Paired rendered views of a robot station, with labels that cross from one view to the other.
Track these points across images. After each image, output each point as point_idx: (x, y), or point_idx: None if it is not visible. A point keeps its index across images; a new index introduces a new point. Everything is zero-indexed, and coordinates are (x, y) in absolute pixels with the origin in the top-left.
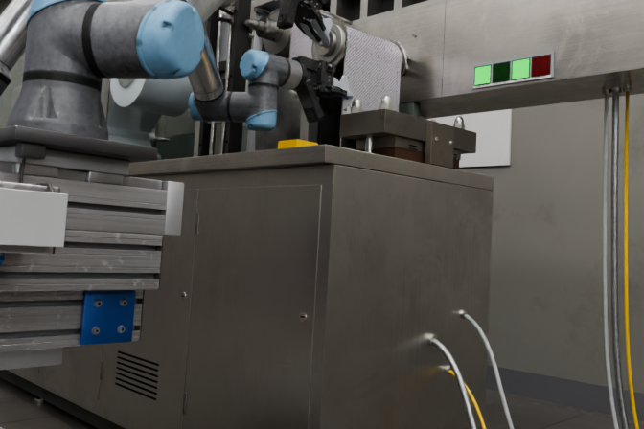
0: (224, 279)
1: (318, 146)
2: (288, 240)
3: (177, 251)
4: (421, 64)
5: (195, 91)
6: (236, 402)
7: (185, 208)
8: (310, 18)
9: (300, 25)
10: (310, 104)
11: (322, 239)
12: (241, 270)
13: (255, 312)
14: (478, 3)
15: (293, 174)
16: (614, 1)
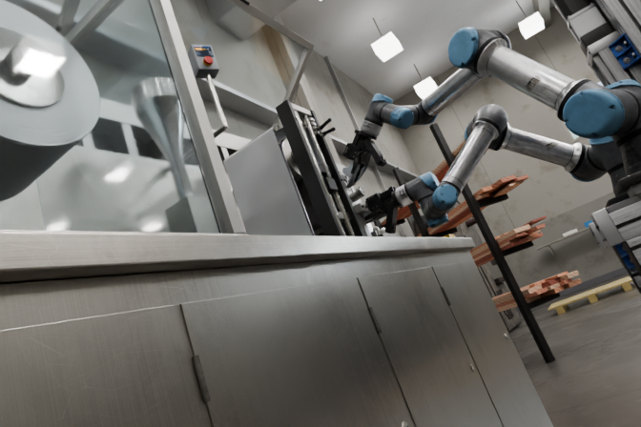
0: (478, 335)
1: (470, 238)
2: (481, 294)
3: (447, 327)
4: None
5: (464, 185)
6: (527, 423)
7: (431, 285)
8: (363, 165)
9: (357, 166)
10: (395, 220)
11: (486, 290)
12: (479, 323)
13: (497, 348)
14: None
15: (462, 254)
16: None
